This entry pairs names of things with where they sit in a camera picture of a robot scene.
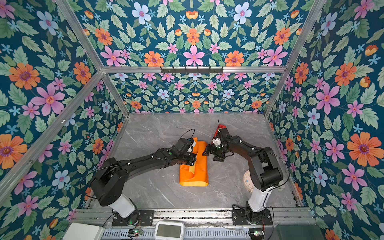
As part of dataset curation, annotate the green mat bottom right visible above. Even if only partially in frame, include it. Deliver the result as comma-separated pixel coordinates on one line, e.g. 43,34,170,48
277,225,325,240

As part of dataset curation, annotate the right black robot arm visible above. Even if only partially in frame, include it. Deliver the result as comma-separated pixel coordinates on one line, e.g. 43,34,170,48
203,125,284,225

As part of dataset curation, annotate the white display device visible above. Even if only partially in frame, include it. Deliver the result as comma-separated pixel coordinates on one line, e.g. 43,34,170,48
154,221,185,240

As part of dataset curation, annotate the white round clock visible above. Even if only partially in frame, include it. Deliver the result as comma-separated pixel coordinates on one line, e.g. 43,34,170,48
243,170,255,193

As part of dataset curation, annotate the black hook rail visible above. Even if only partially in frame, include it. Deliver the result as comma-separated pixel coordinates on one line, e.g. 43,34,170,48
160,67,224,74

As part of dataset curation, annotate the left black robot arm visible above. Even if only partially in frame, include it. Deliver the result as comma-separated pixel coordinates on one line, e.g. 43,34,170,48
90,138,197,218

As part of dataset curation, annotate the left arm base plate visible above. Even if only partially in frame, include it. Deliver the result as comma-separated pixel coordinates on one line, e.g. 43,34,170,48
112,210,155,227

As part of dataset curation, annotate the red tape dispenser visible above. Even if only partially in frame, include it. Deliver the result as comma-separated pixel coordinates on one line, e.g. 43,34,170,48
214,124,226,137

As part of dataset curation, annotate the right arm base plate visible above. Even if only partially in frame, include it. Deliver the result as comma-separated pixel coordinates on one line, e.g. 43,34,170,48
232,209,274,226

